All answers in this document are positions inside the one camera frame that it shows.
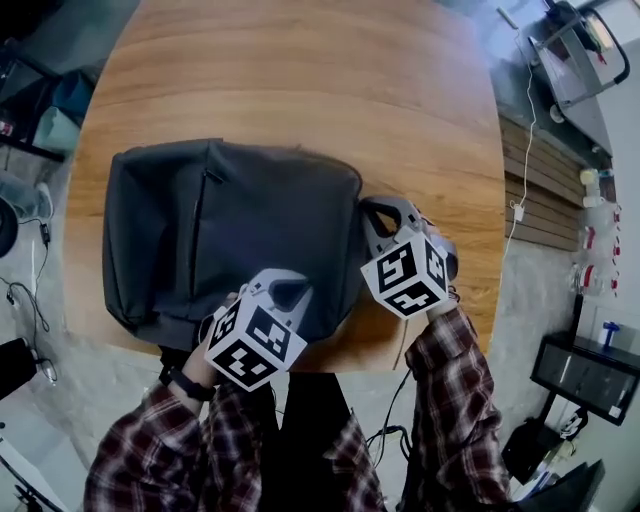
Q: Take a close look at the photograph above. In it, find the black glass-front cabinet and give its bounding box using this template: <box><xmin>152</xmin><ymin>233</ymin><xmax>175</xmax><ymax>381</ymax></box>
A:
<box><xmin>528</xmin><ymin>330</ymin><xmax>640</xmax><ymax>428</ymax></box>

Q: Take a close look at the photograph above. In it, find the person's left forearm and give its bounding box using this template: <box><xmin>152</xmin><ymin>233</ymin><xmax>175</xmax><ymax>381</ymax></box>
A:
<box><xmin>83</xmin><ymin>319</ymin><xmax>281</xmax><ymax>512</ymax></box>

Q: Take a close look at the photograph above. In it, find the black laptop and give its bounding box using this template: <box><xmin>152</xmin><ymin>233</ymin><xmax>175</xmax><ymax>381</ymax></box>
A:
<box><xmin>513</xmin><ymin>458</ymin><xmax>607</xmax><ymax>512</ymax></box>

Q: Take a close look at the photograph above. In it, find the cluster of clear plastic bottles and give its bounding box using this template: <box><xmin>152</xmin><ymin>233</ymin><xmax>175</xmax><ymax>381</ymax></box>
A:
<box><xmin>568</xmin><ymin>198</ymin><xmax>625</xmax><ymax>299</ymax></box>

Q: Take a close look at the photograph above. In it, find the wooden slat bench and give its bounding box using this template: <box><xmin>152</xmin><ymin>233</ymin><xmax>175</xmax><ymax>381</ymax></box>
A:
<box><xmin>498</xmin><ymin>115</ymin><xmax>615</xmax><ymax>255</ymax></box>

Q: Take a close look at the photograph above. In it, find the dark grey backpack bag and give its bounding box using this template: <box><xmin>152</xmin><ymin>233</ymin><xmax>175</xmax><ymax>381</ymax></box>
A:
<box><xmin>102</xmin><ymin>138</ymin><xmax>365</xmax><ymax>354</ymax></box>

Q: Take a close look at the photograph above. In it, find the person's torso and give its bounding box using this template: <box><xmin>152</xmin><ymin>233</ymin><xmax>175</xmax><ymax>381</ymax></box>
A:
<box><xmin>199</xmin><ymin>371</ymin><xmax>389</xmax><ymax>512</ymax></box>

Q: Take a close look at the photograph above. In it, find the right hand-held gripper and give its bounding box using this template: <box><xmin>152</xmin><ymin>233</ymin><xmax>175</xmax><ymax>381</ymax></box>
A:
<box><xmin>358</xmin><ymin>195</ymin><xmax>461</xmax><ymax>322</ymax></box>

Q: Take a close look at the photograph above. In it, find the black metal stand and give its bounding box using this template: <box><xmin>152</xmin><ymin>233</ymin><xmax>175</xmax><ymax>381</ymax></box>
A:
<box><xmin>0</xmin><ymin>37</ymin><xmax>69</xmax><ymax>164</ymax></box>

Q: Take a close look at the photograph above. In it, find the thin black cable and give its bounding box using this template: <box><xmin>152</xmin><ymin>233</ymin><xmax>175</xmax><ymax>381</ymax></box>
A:
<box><xmin>0</xmin><ymin>217</ymin><xmax>53</xmax><ymax>335</ymax></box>

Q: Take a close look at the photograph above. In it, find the teal storage box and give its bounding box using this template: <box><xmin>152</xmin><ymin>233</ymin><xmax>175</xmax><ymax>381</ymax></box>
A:
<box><xmin>32</xmin><ymin>105</ymin><xmax>82</xmax><ymax>152</ymax></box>

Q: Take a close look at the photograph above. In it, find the white bottle with yellow cap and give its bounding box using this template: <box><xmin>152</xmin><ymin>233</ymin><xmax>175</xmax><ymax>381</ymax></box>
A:
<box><xmin>578</xmin><ymin>167</ymin><xmax>602</xmax><ymax>209</ymax></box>

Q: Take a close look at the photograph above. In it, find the black box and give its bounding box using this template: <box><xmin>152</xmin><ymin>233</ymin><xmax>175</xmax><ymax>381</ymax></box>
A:
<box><xmin>0</xmin><ymin>336</ymin><xmax>40</xmax><ymax>402</ymax></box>

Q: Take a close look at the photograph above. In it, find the black round seat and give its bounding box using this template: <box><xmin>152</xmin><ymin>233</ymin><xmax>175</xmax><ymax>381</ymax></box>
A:
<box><xmin>0</xmin><ymin>196</ymin><xmax>20</xmax><ymax>260</ymax></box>

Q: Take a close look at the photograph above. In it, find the grey metal trolley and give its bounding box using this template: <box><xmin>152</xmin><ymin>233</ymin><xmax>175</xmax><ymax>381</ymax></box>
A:
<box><xmin>527</xmin><ymin>0</ymin><xmax>632</xmax><ymax>127</ymax></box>

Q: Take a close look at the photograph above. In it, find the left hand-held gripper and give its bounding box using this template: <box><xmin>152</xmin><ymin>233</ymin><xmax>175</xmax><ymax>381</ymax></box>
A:
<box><xmin>203</xmin><ymin>268</ymin><xmax>315</xmax><ymax>393</ymax></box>

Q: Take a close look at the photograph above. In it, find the black floor bag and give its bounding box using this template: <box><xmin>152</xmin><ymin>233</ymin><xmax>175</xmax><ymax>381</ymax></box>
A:
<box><xmin>508</xmin><ymin>416</ymin><xmax>564</xmax><ymax>485</ymax></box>

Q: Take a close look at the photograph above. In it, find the person's right forearm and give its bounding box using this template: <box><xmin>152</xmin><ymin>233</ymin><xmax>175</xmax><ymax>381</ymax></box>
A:
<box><xmin>403</xmin><ymin>293</ymin><xmax>512</xmax><ymax>504</ymax></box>

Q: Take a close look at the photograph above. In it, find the white charger cable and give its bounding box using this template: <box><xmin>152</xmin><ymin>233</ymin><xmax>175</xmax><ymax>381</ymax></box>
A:
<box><xmin>497</xmin><ymin>5</ymin><xmax>540</xmax><ymax>209</ymax></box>

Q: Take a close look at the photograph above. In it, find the black cable bundle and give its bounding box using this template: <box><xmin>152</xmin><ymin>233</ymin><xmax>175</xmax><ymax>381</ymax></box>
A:
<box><xmin>365</xmin><ymin>367</ymin><xmax>417</xmax><ymax>459</ymax></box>

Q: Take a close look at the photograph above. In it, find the black wristband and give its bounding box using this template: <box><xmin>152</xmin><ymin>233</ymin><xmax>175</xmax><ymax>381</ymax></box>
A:
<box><xmin>166</xmin><ymin>366</ymin><xmax>217</xmax><ymax>403</ymax></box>

